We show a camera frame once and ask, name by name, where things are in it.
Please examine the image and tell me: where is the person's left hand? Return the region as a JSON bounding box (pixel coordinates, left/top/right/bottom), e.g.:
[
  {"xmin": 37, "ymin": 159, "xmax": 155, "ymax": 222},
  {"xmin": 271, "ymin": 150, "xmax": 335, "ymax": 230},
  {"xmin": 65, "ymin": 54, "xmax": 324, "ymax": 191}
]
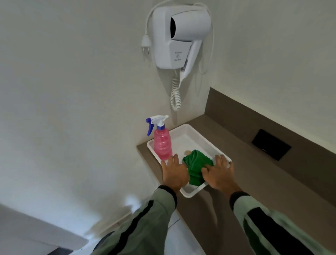
[{"xmin": 161, "ymin": 154, "xmax": 191, "ymax": 194}]

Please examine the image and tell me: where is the person's right hand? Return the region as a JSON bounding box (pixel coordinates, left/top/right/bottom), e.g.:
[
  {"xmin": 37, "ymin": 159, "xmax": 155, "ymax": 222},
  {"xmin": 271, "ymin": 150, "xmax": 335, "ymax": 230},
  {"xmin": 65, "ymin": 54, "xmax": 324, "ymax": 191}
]
[{"xmin": 202, "ymin": 154, "xmax": 242, "ymax": 197}]

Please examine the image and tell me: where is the white plastic tray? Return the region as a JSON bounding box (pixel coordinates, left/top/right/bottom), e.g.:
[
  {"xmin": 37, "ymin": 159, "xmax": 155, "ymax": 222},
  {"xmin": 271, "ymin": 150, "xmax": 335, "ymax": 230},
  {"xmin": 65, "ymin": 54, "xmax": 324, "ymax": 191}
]
[{"xmin": 147, "ymin": 124, "xmax": 232, "ymax": 198}]

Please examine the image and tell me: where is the person's right forearm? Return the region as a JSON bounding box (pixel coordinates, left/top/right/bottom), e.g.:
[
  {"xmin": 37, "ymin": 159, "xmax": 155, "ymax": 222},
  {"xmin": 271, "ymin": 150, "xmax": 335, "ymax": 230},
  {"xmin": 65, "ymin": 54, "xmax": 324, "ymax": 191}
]
[{"xmin": 229, "ymin": 191, "xmax": 336, "ymax": 255}]

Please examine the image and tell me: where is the person's left forearm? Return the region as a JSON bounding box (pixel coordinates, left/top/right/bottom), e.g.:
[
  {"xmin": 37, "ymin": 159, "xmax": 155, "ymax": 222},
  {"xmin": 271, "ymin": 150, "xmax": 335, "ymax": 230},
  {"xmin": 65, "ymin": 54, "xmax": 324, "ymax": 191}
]
[{"xmin": 92, "ymin": 185, "xmax": 178, "ymax": 255}]

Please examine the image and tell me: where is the green cloth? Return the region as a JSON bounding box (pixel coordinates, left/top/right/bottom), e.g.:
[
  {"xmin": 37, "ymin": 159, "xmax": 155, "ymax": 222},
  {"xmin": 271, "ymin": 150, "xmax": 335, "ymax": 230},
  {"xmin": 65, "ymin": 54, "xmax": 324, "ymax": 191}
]
[{"xmin": 182, "ymin": 149, "xmax": 215, "ymax": 187}]

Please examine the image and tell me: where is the pink spray bottle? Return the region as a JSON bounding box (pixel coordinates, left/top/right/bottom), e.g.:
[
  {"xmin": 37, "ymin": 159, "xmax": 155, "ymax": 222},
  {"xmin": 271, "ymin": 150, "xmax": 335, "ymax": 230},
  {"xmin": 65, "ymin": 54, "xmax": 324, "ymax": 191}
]
[{"xmin": 146, "ymin": 115, "xmax": 173, "ymax": 161}]

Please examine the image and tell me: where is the brown counter backsplash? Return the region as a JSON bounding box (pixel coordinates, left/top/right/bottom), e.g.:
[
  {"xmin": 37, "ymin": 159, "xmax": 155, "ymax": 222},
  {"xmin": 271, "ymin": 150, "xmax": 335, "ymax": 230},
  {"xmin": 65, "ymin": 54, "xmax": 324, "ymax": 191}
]
[{"xmin": 204, "ymin": 87, "xmax": 336, "ymax": 208}]

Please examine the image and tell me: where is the white hair dryer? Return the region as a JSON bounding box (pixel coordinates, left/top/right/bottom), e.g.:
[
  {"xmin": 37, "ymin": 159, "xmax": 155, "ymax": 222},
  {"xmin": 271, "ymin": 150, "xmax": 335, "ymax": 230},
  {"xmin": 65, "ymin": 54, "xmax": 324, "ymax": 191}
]
[{"xmin": 170, "ymin": 10, "xmax": 212, "ymax": 82}]

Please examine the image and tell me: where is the white ledge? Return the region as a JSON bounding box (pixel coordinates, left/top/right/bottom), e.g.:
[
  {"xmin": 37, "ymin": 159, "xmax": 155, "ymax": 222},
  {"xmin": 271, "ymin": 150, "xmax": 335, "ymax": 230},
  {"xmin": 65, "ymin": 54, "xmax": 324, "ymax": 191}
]
[{"xmin": 0, "ymin": 203, "xmax": 89, "ymax": 255}]

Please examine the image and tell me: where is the black wall socket plate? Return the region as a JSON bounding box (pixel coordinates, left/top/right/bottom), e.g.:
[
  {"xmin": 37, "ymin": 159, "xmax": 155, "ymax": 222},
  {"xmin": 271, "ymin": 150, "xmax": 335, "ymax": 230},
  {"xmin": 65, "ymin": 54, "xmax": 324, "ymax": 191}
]
[{"xmin": 251, "ymin": 128, "xmax": 292, "ymax": 161}]

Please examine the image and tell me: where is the white coiled cord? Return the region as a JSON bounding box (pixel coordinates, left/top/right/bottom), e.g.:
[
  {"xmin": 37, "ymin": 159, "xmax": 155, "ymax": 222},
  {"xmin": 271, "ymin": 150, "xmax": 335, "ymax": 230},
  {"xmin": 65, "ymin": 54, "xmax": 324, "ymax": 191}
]
[{"xmin": 170, "ymin": 76, "xmax": 182, "ymax": 111}]

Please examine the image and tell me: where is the white hair dryer wall holder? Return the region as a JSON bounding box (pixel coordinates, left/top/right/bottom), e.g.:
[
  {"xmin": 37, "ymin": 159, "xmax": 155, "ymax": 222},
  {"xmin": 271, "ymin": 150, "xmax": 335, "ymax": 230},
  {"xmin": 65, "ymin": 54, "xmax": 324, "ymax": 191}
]
[{"xmin": 152, "ymin": 5, "xmax": 212, "ymax": 70}]

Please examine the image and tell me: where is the white power cable with plug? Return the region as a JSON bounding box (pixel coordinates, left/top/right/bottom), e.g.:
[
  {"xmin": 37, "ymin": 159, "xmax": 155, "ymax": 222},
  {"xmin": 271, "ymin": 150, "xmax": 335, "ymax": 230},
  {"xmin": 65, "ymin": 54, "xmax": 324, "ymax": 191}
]
[{"xmin": 141, "ymin": 0, "xmax": 215, "ymax": 75}]

